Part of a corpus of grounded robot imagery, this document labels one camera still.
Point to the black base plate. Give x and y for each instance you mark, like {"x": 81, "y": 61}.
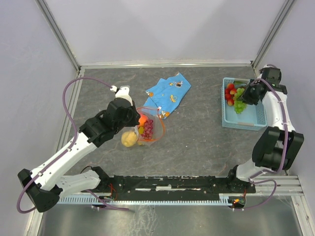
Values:
{"x": 173, "y": 188}

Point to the aluminium frame rail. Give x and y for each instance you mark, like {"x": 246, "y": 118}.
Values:
{"x": 168, "y": 64}

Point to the light blue cable duct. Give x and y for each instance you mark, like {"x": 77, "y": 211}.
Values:
{"x": 89, "y": 199}

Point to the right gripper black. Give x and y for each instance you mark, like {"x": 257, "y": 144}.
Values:
{"x": 245, "y": 97}

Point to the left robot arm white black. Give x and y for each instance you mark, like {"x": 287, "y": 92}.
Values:
{"x": 44, "y": 185}

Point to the purple grapes bunch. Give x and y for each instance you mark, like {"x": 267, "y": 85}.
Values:
{"x": 148, "y": 130}

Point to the clear zip bag orange zipper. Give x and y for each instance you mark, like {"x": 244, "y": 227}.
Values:
{"x": 158, "y": 126}

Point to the red berry cluster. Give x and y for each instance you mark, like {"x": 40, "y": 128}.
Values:
{"x": 229, "y": 93}

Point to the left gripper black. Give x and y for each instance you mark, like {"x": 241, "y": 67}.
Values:
{"x": 136, "y": 116}

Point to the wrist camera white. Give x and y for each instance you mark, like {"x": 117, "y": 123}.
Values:
{"x": 122, "y": 92}
{"x": 266, "y": 66}

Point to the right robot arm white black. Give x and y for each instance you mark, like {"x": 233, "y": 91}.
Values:
{"x": 279, "y": 144}

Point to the green grapes bunch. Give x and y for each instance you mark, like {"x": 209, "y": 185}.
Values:
{"x": 239, "y": 105}

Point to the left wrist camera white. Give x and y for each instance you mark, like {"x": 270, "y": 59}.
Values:
{"x": 122, "y": 92}

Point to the blue plastic basket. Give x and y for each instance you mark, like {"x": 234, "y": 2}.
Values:
{"x": 252, "y": 118}

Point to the orange peach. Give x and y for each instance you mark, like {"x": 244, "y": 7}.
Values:
{"x": 142, "y": 120}

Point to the blue cartoon print cloth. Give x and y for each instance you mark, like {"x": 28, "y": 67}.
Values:
{"x": 167, "y": 94}

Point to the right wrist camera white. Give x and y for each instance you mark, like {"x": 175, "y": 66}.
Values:
{"x": 266, "y": 66}

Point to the yellow banana toy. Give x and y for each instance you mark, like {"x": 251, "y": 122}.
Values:
{"x": 141, "y": 130}

